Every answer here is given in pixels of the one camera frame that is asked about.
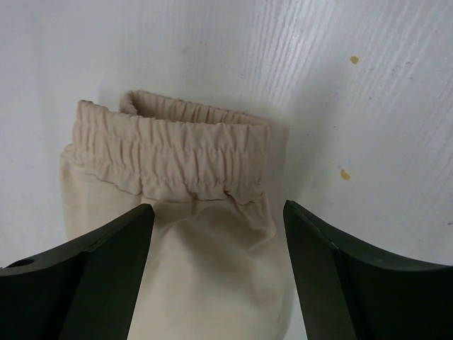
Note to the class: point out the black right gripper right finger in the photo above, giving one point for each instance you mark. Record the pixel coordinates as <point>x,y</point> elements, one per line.
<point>350,289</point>

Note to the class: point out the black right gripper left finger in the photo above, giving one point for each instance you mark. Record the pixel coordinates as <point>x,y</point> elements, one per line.
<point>86,288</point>

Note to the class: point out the beige trousers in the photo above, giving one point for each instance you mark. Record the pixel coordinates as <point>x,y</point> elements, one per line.
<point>216,264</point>

